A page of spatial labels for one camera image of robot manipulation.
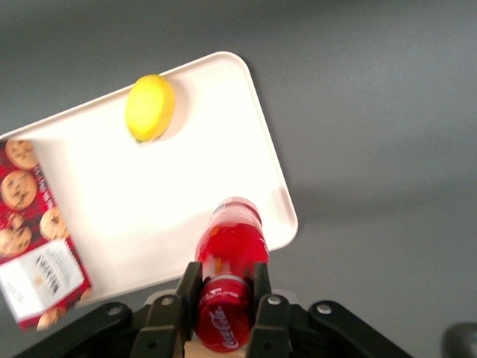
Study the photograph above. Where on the yellow lemon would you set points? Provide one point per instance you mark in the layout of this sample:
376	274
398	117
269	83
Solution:
149	108

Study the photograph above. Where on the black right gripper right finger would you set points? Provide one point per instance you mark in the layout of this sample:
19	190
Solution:
275	324

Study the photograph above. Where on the cream plastic tray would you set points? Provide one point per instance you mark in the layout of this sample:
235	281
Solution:
149	194

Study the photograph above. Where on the red cookie box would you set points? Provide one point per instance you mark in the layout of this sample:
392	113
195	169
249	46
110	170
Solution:
33	231

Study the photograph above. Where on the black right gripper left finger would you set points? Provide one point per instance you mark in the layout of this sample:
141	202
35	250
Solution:
164	320

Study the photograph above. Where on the red coke bottle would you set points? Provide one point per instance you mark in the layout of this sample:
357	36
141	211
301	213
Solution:
233	246

